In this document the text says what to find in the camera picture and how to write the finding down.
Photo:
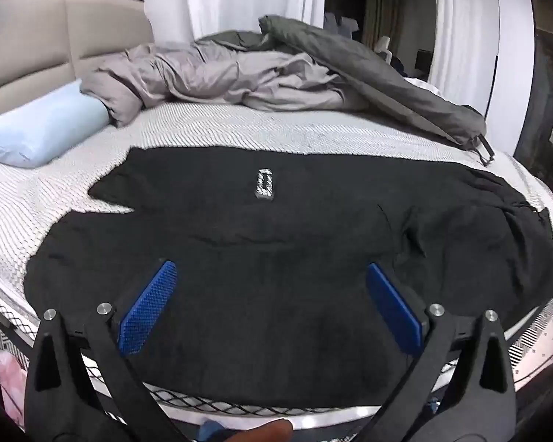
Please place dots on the light blue pillow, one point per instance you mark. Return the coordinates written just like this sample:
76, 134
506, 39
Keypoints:
41, 124

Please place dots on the dark wooden cabinet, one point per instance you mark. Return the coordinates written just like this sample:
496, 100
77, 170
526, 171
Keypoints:
550, 78

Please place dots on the beige padded headboard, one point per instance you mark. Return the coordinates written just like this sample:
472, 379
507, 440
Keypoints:
27, 41

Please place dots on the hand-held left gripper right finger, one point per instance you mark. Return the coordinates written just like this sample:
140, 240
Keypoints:
396, 308

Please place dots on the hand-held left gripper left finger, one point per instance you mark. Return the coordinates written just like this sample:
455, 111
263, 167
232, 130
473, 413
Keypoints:
147, 308

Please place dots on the grey crumpled garment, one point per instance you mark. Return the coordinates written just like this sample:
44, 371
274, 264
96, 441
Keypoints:
212, 69

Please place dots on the black pants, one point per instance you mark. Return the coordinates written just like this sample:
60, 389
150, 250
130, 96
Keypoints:
276, 248

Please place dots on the pink cloth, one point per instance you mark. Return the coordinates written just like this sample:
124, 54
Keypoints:
11, 382

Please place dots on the white door panel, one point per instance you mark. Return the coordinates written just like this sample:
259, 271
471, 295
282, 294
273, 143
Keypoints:
511, 32

